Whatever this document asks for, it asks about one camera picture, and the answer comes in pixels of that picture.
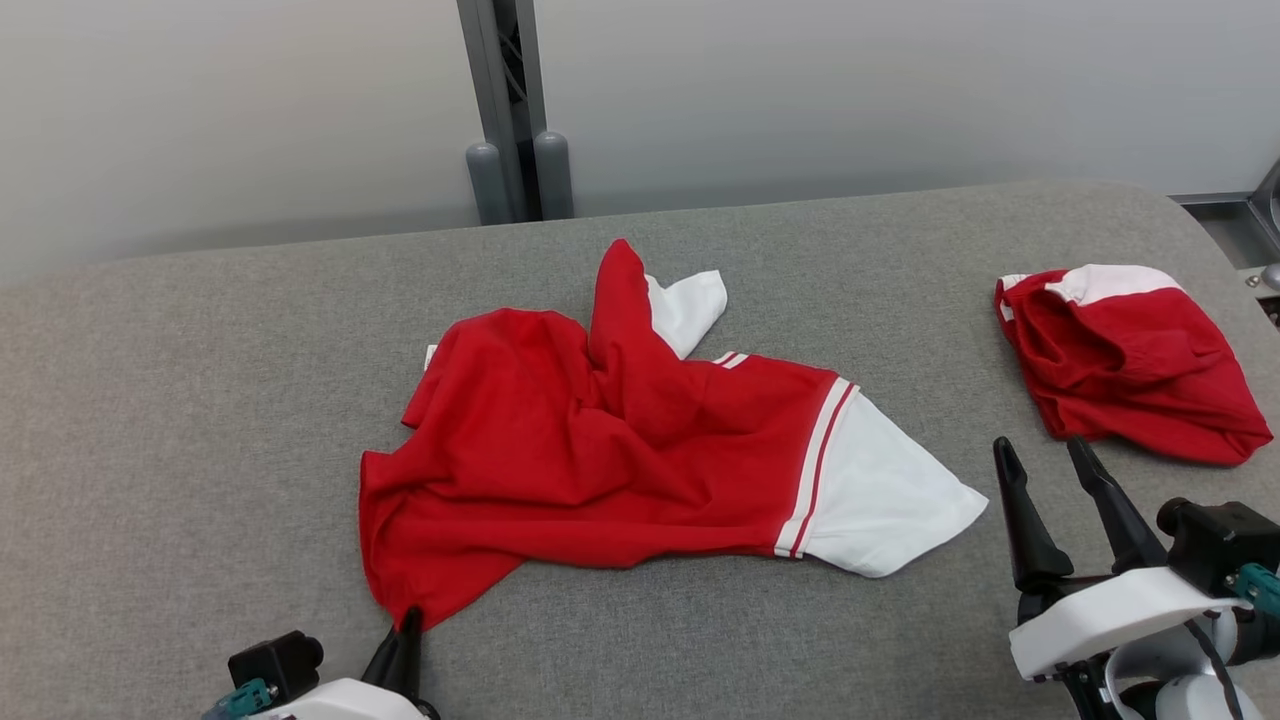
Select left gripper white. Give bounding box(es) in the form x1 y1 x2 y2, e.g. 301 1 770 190
250 606 442 720

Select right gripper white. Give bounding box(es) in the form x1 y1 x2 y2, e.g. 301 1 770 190
992 435 1253 683

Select red shorts with white stripe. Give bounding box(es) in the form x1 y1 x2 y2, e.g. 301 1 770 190
993 263 1275 468

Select red Bulls basketball jersey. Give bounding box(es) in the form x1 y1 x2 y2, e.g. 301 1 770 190
357 237 991 634

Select left camera cable teal plug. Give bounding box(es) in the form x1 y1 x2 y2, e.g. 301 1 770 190
203 678 278 720

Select camera cable teal plug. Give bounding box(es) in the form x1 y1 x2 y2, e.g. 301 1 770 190
203 678 278 720
1233 562 1280 617

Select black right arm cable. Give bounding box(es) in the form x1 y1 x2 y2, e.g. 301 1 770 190
1185 620 1246 720

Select right camera cable teal plug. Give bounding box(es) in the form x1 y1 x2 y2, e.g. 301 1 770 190
1233 562 1280 617

